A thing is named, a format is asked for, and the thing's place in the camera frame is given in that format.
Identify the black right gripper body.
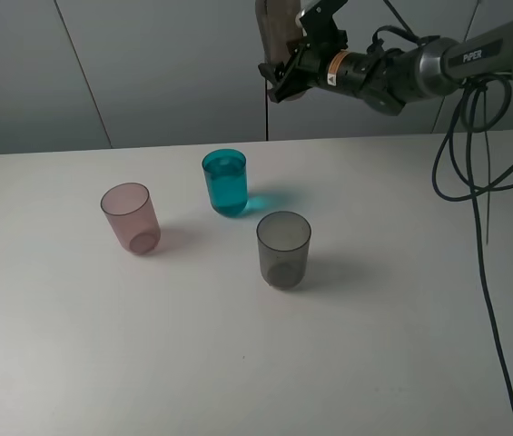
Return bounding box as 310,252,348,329
297,27,348,87

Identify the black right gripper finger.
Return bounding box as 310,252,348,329
267,64,313,103
258,62,284,84

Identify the brown translucent water bottle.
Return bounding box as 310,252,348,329
254,0,311,100

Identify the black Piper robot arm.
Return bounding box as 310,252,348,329
259,1,513,116

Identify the teal translucent plastic cup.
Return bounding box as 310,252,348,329
202,149,248,217

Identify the grey translucent plastic cup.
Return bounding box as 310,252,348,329
256,211,311,291

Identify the pink translucent plastic cup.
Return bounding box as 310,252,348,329
100,182,161,255

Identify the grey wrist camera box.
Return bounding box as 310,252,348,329
295,0,348,32

